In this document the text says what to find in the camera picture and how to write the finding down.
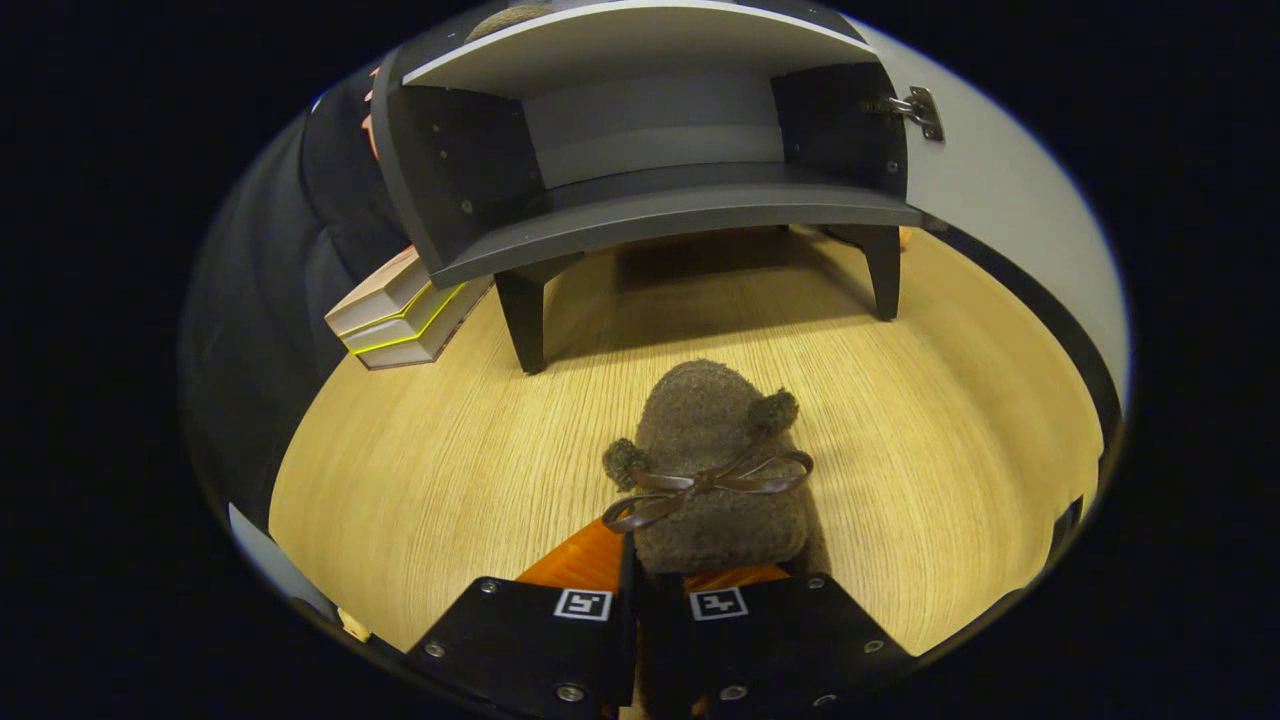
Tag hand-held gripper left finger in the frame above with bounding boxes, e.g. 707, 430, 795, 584
405, 515, 641, 720

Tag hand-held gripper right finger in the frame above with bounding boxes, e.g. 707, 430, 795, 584
650, 565, 916, 720

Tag dark grey shoe cabinet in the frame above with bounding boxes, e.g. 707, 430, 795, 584
370, 0, 926, 376

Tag metal door hinge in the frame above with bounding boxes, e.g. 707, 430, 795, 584
868, 85, 946, 143

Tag yellow edged book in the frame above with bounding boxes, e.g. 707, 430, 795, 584
340, 280, 471, 356

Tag black backdrop cloth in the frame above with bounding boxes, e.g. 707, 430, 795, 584
180, 60, 421, 531

